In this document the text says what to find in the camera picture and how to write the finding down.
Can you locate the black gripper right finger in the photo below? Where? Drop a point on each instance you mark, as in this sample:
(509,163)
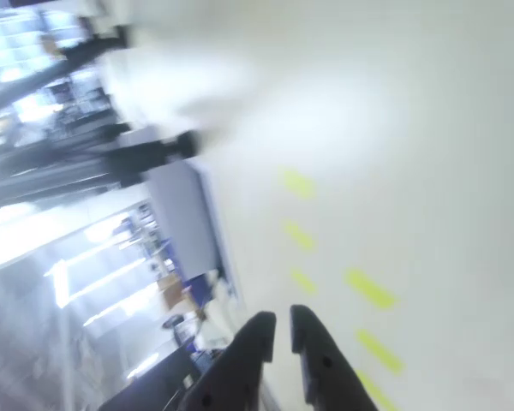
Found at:
(325,368)

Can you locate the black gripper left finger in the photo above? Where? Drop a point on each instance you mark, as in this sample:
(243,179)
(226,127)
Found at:
(240,368)

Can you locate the yellow tape strip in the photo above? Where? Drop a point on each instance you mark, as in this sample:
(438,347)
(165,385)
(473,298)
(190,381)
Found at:
(374,391)
(379,352)
(303,281)
(370,287)

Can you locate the black office furniture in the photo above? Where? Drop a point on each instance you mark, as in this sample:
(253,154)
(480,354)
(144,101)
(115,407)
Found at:
(154,381)

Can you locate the black tripod stand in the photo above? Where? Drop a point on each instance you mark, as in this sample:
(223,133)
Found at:
(133,160)

